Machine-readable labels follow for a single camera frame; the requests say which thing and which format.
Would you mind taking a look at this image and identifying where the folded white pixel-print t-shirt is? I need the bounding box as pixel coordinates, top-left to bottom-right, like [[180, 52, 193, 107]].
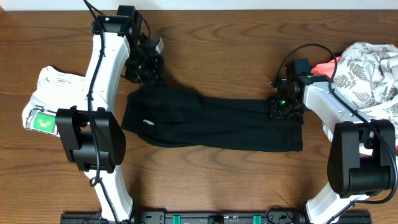
[[22, 66, 86, 137]]

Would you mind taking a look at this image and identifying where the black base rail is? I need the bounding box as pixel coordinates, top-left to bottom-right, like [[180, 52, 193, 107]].
[[60, 209, 373, 224]]

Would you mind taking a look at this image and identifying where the black t-shirt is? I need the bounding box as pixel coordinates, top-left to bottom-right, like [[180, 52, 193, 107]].
[[121, 85, 303, 152]]

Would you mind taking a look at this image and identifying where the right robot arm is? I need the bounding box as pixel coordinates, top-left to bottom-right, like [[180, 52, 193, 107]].
[[269, 59, 397, 223]]

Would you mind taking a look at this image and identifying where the white fern-print garment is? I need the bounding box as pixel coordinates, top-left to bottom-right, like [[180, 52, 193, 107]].
[[332, 42, 397, 128]]

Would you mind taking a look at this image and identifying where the coral pink garment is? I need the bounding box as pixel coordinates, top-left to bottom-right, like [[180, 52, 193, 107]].
[[311, 59, 336, 79]]

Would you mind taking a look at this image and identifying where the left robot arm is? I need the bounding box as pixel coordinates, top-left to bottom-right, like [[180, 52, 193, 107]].
[[55, 3, 164, 223]]

